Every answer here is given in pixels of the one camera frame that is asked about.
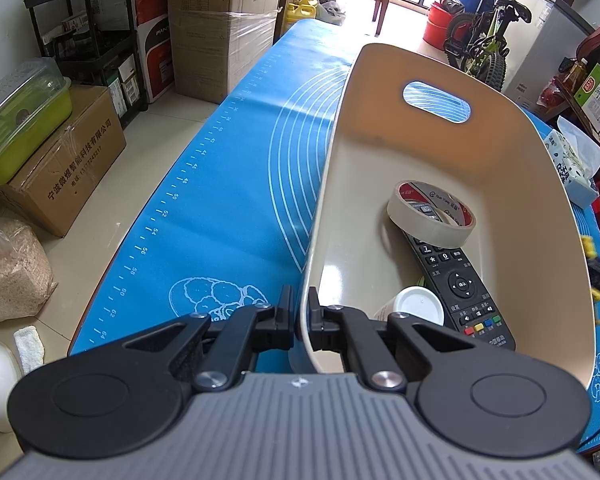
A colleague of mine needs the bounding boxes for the black metal rack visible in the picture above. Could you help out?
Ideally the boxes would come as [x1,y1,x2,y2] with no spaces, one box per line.
[23,0,149,129]

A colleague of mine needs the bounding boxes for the amber glass bottle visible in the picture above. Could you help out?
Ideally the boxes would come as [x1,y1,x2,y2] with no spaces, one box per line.
[559,57,589,92]

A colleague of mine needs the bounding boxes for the red plastic buckets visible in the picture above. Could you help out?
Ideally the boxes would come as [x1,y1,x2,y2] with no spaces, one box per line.
[422,0,464,51]

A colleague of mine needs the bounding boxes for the yellow plastic clamp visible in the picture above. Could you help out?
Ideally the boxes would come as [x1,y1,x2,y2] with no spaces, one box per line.
[581,235,600,306]

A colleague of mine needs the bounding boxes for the white chest freezer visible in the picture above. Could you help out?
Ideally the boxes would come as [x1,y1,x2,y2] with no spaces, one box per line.
[500,0,596,114]

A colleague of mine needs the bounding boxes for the blue silicone baking mat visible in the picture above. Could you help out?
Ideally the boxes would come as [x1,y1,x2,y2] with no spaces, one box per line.
[67,20,600,457]

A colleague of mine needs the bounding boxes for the green black bicycle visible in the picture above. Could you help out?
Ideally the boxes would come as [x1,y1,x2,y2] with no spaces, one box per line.
[442,0,534,94]

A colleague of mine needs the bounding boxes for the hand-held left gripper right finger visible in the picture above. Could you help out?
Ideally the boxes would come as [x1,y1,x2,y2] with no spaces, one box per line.
[305,287,481,394]

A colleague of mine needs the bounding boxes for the green container clear lid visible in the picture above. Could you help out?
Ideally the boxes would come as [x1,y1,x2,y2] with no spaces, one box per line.
[0,57,74,186]

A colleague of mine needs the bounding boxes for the white pill bottle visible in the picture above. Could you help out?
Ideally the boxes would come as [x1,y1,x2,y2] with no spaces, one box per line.
[372,286,446,327]

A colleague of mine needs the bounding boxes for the beige tape roll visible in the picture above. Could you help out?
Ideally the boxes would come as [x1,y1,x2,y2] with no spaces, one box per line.
[385,180,477,249]

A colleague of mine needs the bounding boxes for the printed brown cardboard box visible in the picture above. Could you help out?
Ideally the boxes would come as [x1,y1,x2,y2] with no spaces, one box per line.
[0,85,128,239]

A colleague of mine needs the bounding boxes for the clear bag of grain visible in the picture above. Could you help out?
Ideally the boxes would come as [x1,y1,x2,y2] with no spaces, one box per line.
[0,217,59,326]

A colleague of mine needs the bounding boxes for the red white appliance box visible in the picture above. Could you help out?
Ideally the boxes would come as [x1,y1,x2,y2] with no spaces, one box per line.
[132,0,176,105]

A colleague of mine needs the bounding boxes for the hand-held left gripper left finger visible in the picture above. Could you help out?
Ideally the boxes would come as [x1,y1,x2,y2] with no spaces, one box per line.
[122,285,296,394]

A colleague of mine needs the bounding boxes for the plastic-wrapped cardboard box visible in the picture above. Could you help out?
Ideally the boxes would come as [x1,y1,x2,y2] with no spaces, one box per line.
[166,0,284,104]

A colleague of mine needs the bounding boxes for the beige plastic storage bin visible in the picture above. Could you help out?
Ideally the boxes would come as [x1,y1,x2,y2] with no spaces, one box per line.
[300,42,597,392]

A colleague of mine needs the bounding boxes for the black remote control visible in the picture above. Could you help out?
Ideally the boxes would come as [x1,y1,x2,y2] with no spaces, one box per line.
[402,202,517,352]

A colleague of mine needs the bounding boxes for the white sponge cloth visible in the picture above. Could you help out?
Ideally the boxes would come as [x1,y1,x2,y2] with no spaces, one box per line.
[13,325,46,375]

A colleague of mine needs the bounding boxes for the patterned tissue box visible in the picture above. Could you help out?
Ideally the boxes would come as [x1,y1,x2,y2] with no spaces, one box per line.
[542,115,600,209]

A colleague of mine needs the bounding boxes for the yellow plastic jugs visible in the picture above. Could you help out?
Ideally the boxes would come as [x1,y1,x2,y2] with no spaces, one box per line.
[284,0,321,36]

